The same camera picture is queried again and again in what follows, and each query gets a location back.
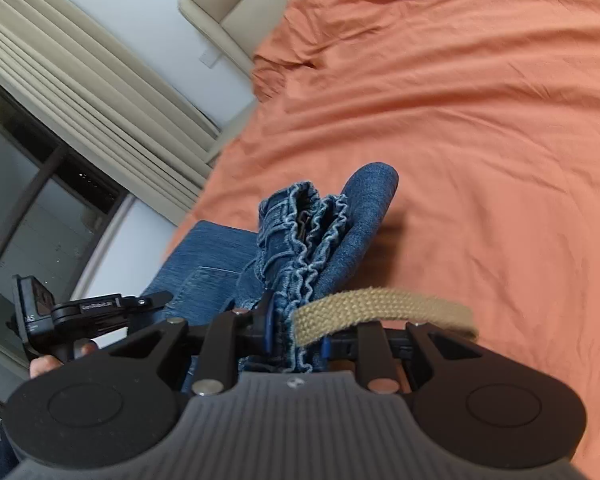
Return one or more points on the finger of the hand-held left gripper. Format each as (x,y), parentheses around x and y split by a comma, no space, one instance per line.
(150,301)

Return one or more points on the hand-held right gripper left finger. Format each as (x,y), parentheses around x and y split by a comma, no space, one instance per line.
(267,327)

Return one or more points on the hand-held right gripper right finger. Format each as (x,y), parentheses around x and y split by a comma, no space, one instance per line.
(380,355)

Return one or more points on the tan woven belt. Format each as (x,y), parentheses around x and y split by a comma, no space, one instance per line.
(380,307)

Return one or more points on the blue denim pants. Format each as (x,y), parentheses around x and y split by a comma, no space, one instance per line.
(310,240)

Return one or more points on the person's left hand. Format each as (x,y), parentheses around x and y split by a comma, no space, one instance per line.
(47,366)

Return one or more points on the dark framed window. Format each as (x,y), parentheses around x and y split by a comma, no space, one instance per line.
(35,220)

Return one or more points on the beige pleated curtain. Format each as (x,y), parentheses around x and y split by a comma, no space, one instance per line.
(90,90)

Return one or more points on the orange bed sheet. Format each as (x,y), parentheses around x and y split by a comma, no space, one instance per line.
(455,135)

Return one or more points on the beige padded headboard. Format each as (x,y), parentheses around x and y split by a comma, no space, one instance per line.
(230,10)

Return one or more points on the white wall socket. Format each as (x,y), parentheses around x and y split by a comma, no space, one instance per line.
(209,57)

